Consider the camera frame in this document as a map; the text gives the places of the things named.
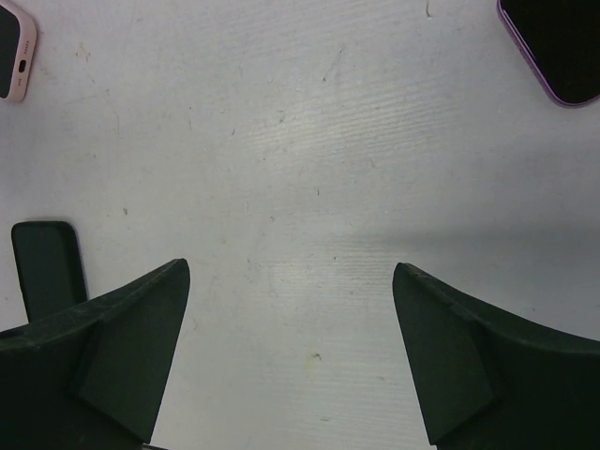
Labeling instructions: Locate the large phone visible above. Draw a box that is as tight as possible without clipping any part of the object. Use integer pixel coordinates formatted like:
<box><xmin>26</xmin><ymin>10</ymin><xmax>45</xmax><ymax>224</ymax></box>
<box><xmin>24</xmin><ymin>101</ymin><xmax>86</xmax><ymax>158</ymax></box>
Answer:
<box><xmin>497</xmin><ymin>0</ymin><xmax>599</xmax><ymax>107</ymax></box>

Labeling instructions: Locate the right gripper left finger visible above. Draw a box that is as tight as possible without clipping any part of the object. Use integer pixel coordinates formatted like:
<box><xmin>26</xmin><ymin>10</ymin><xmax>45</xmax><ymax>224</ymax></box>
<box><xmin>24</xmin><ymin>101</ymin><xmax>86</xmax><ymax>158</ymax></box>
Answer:
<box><xmin>1</xmin><ymin>259</ymin><xmax>190</xmax><ymax>449</ymax></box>

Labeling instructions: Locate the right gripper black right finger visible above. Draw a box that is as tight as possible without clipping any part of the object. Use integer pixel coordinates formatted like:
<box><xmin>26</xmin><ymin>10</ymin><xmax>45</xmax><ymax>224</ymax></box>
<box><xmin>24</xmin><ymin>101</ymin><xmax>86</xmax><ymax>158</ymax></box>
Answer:
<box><xmin>393</xmin><ymin>263</ymin><xmax>599</xmax><ymax>449</ymax></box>

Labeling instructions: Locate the small black phone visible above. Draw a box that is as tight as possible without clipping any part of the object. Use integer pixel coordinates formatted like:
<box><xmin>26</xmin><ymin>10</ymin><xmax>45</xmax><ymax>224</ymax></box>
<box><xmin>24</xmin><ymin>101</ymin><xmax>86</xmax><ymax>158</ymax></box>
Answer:
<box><xmin>11</xmin><ymin>220</ymin><xmax>88</xmax><ymax>323</ymax></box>

